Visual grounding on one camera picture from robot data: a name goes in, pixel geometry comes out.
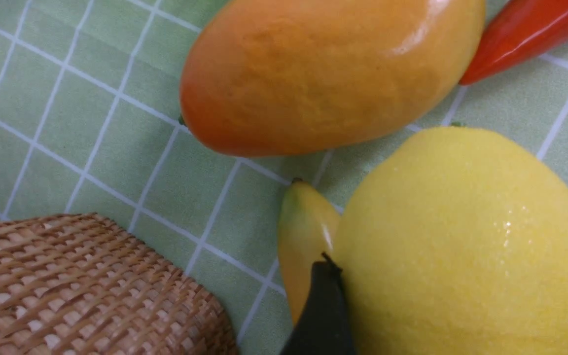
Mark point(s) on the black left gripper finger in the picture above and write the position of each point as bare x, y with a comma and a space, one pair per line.
323, 327

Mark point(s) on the yellow toy banana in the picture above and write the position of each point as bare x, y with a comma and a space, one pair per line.
306, 226

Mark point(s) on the yellow toy lemon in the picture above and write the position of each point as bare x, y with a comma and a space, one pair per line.
457, 244

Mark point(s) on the orange toy mango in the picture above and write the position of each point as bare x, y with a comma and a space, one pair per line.
288, 77

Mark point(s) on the orange toy carrot green leaves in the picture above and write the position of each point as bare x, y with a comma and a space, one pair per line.
522, 30

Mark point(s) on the woven wicker basket green lining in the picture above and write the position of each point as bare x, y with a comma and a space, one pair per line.
79, 284

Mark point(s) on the green checkered tablecloth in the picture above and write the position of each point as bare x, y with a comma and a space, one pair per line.
88, 123

